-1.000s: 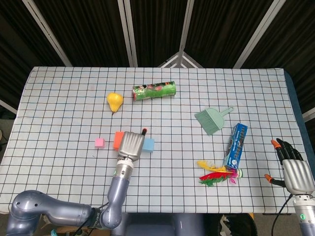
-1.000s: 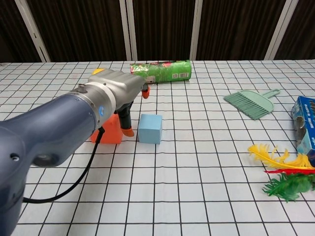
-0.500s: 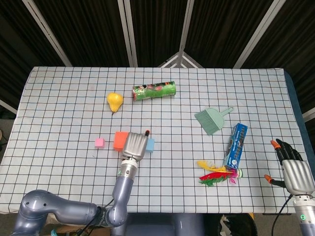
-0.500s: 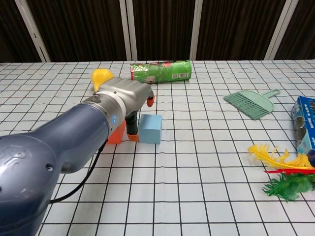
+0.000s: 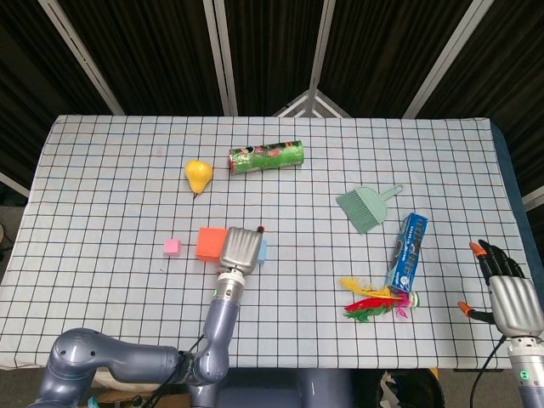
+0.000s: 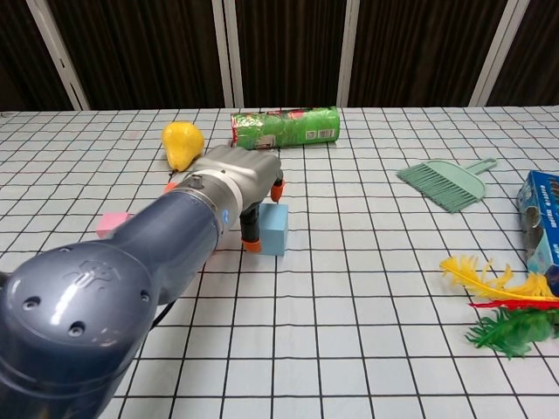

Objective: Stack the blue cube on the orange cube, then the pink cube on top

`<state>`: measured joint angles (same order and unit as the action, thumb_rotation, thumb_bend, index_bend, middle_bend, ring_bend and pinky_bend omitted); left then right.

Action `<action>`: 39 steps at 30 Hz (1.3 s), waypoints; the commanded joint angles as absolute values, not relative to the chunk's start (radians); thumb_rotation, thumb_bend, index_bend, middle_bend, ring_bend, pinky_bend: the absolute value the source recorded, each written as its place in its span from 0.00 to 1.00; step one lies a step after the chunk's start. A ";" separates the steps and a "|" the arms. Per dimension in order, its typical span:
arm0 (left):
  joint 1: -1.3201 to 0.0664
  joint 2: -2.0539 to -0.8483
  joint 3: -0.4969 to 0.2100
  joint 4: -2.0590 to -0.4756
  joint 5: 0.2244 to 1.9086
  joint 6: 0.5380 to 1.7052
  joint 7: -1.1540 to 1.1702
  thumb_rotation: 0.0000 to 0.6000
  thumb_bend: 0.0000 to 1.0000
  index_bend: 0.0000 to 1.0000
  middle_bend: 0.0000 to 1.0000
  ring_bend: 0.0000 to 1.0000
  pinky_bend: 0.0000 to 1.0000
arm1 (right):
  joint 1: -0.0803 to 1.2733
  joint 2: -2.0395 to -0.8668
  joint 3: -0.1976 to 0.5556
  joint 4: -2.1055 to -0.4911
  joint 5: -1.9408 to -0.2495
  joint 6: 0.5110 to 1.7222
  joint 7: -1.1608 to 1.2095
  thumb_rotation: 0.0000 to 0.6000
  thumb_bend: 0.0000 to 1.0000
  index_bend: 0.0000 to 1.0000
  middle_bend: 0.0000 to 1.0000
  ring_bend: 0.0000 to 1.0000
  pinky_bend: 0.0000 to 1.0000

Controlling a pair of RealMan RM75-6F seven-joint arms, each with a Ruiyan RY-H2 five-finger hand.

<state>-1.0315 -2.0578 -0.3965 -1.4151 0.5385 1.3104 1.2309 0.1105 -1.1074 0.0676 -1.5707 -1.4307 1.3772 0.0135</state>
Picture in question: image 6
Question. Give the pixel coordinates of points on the blue cardboard box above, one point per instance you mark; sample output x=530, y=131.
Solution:
x=543, y=209

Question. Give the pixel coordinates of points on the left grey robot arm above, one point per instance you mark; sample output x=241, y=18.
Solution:
x=87, y=305

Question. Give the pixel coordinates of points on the green plastic hand brush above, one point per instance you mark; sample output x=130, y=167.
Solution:
x=450, y=181

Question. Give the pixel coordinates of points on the green snack can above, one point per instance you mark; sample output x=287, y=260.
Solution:
x=288, y=128

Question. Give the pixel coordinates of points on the yellow pear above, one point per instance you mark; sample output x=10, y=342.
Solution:
x=181, y=139

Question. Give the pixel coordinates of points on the medium blue foam cube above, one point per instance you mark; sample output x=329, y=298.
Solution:
x=275, y=231

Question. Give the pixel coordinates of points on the white checkered tablecloth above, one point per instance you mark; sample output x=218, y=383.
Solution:
x=349, y=327

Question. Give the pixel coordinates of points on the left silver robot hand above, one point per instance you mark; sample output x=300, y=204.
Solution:
x=249, y=174

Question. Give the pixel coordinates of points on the dark folding partition screen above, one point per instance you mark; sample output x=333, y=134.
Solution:
x=153, y=52

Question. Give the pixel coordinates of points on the colourful feather shuttlecock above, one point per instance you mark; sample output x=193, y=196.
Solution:
x=519, y=329

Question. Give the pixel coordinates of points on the small pink foam cube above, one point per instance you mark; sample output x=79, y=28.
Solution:
x=109, y=223

